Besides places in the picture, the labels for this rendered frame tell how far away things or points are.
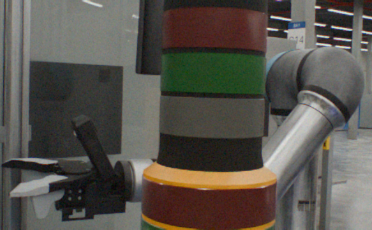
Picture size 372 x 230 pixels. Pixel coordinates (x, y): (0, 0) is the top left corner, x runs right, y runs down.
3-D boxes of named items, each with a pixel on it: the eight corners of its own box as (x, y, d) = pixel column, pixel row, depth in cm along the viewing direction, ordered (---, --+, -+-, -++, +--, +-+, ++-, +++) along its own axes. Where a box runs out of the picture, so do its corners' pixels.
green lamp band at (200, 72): (156, 92, 15) (157, 50, 15) (163, 91, 18) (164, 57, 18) (272, 96, 15) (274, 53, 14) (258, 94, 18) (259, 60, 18)
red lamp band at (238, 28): (157, 46, 15) (158, 4, 14) (164, 55, 18) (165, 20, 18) (274, 50, 14) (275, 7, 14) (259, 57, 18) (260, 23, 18)
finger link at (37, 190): (23, 230, 72) (68, 213, 80) (23, 191, 71) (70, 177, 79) (7, 225, 73) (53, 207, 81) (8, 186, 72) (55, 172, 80)
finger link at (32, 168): (0, 191, 86) (50, 199, 85) (1, 158, 85) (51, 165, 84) (10, 186, 89) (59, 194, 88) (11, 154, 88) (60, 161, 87)
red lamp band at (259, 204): (133, 228, 14) (134, 185, 14) (147, 195, 19) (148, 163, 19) (287, 234, 14) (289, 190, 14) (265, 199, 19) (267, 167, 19)
